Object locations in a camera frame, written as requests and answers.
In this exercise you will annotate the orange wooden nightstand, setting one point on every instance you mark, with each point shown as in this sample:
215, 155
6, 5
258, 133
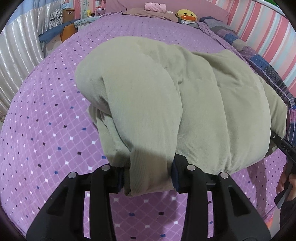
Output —
67, 32

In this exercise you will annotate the patchwork purple blue quilt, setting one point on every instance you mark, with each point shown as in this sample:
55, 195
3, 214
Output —
260, 65

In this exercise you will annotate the pink padded headboard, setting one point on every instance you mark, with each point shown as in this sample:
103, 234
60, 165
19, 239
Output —
201, 8

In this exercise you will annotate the beige puffer jacket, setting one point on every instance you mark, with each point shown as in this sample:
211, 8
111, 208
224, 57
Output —
150, 100

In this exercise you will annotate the blue cloth on nightstand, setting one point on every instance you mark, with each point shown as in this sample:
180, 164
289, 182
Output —
47, 36

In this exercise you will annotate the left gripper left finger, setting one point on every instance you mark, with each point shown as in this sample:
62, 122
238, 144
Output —
61, 217

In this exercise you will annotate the silver striped curtain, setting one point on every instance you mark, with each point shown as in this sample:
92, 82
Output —
20, 45

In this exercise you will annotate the brown flat pillow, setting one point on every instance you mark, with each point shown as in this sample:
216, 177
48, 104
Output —
150, 14

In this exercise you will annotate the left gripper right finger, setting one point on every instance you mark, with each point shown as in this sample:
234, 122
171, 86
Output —
217, 209

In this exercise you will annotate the purple dotted bed sheet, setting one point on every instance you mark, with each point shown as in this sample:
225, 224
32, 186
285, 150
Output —
47, 133

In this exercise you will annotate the yellow duck plush toy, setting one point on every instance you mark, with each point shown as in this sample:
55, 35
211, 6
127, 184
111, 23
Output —
186, 15

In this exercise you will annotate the brown cardboard storage box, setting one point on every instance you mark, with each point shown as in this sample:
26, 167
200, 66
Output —
68, 15

